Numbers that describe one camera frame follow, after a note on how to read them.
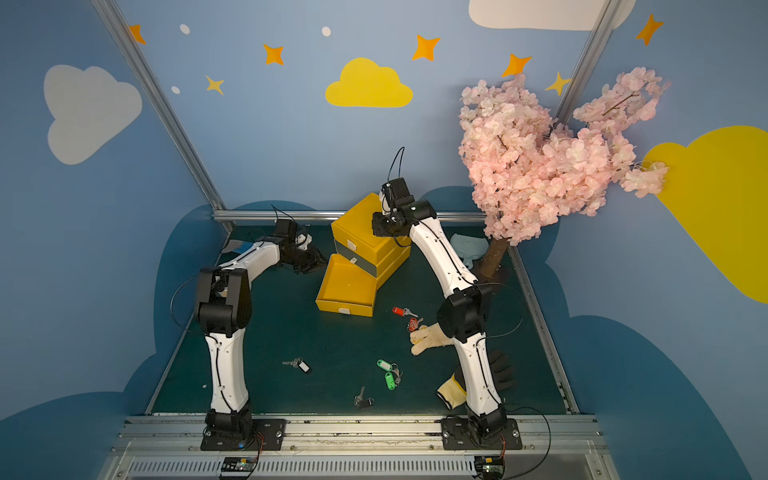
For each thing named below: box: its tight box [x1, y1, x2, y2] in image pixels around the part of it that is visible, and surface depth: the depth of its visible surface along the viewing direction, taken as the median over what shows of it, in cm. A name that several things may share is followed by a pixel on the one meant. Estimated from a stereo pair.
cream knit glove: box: [410, 322, 454, 356], surface depth 92 cm
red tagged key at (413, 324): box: [407, 317, 424, 333], surface depth 96 cm
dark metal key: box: [354, 386, 375, 409], surface depth 82 cm
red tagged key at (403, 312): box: [391, 307, 419, 318], surface depth 100 cm
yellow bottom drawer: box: [315, 253, 377, 317], surface depth 103 cm
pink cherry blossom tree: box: [460, 68, 668, 245], surface depth 67 cm
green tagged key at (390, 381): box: [385, 372, 397, 391], surface depth 85 cm
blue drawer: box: [334, 240, 377, 278], surface depth 97 cm
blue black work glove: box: [221, 239, 254, 254], surface depth 116 cm
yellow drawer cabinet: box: [331, 192, 412, 290], surface depth 95 cm
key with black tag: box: [282, 357, 311, 374], surface depth 88 cm
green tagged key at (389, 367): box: [376, 359, 403, 375], surface depth 88 cm
